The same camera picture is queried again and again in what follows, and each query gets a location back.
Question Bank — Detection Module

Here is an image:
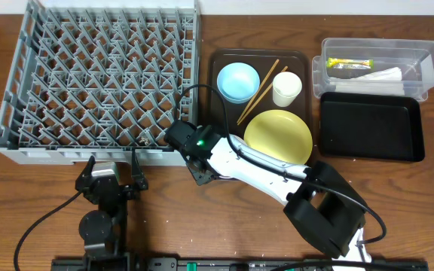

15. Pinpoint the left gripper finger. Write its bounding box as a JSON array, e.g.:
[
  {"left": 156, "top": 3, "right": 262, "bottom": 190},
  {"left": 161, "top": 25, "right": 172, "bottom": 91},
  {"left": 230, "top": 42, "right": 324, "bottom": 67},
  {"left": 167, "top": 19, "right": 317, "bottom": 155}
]
[
  {"left": 84, "top": 156, "right": 96, "bottom": 177},
  {"left": 131, "top": 149, "right": 144, "bottom": 183}
]

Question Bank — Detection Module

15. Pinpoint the white cup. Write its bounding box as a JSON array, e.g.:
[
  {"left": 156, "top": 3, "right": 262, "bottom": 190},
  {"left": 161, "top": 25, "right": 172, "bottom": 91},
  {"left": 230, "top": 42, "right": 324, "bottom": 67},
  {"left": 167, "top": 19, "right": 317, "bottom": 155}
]
[{"left": 272, "top": 72, "right": 303, "bottom": 107}]

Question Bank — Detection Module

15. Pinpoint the green snack wrapper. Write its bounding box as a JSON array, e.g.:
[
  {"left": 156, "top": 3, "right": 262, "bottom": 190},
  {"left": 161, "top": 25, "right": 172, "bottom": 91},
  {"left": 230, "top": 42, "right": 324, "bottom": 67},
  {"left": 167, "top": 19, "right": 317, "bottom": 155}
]
[{"left": 326, "top": 57, "right": 374, "bottom": 69}]

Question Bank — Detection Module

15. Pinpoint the white paper napkin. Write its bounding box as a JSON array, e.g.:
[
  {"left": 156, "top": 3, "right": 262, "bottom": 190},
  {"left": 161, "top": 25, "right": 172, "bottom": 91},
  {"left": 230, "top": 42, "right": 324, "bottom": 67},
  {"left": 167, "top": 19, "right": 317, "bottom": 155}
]
[{"left": 332, "top": 67, "right": 405, "bottom": 96}]

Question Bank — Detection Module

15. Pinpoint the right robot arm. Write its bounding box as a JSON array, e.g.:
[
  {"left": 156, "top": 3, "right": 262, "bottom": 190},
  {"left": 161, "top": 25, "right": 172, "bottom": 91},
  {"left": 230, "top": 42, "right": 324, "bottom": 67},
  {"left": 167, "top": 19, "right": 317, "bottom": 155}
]
[{"left": 164, "top": 120, "right": 371, "bottom": 263}]

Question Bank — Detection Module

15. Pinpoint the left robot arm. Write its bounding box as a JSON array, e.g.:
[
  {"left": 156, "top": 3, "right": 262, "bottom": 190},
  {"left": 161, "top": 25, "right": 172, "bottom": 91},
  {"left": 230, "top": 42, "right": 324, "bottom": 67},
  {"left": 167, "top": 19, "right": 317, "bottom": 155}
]
[{"left": 75, "top": 154, "right": 148, "bottom": 271}]

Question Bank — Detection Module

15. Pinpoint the black waste tray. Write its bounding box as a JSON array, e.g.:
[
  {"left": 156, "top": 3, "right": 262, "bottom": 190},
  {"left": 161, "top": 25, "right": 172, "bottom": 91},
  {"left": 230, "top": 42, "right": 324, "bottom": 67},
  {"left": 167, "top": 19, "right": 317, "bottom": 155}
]
[{"left": 318, "top": 92, "right": 425, "bottom": 162}]

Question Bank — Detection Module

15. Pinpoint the dark brown serving tray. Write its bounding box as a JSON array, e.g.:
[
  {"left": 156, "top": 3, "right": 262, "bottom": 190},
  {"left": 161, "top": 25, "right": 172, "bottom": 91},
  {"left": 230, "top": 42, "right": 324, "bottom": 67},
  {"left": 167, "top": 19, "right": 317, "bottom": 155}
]
[{"left": 206, "top": 49, "right": 313, "bottom": 142}]

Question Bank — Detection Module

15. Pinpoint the lower wooden chopstick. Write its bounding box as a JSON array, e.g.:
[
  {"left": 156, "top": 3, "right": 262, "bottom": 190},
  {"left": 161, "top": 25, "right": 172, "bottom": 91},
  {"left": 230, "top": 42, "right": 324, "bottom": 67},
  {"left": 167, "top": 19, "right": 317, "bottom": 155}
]
[{"left": 237, "top": 83, "right": 273, "bottom": 126}]

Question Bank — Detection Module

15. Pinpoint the wooden chopstick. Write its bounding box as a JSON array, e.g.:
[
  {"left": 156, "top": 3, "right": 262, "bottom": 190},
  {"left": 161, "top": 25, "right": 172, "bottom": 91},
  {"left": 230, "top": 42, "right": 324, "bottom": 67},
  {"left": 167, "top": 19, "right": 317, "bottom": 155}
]
[
  {"left": 237, "top": 59, "right": 280, "bottom": 123},
  {"left": 237, "top": 83, "right": 273, "bottom": 126}
]

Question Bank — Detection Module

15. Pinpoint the light blue bowl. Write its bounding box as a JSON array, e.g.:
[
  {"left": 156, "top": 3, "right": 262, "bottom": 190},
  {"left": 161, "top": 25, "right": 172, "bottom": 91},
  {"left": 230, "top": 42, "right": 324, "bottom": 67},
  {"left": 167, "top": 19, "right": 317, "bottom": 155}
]
[{"left": 217, "top": 62, "right": 261, "bottom": 104}]

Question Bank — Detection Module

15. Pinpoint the yellow plate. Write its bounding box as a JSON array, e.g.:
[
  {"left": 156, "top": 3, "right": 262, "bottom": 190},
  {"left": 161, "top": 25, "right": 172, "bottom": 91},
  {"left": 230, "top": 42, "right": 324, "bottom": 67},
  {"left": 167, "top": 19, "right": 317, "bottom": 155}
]
[{"left": 243, "top": 110, "right": 313, "bottom": 164}]

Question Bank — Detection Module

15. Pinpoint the grey dish rack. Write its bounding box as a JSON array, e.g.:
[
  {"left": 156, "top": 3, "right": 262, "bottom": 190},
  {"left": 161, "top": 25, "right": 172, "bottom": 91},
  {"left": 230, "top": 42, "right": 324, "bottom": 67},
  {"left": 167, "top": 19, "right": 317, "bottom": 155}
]
[{"left": 0, "top": 1, "right": 200, "bottom": 166}]

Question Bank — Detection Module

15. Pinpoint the upper wooden chopstick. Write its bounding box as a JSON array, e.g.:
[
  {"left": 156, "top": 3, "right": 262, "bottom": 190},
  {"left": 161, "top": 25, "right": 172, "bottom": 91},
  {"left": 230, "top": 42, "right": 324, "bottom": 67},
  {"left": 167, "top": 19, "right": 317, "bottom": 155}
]
[{"left": 237, "top": 59, "right": 280, "bottom": 123}]

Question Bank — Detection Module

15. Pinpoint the clear plastic bin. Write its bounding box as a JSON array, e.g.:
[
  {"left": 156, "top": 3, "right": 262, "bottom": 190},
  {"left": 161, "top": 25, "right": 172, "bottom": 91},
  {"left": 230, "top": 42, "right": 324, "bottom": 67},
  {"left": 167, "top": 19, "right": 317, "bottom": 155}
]
[{"left": 312, "top": 38, "right": 434, "bottom": 102}]

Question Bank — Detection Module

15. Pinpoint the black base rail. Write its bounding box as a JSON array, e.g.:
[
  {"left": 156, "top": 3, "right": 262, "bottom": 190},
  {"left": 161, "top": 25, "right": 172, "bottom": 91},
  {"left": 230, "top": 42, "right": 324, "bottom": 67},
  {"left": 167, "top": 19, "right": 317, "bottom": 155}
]
[{"left": 50, "top": 257, "right": 429, "bottom": 271}]

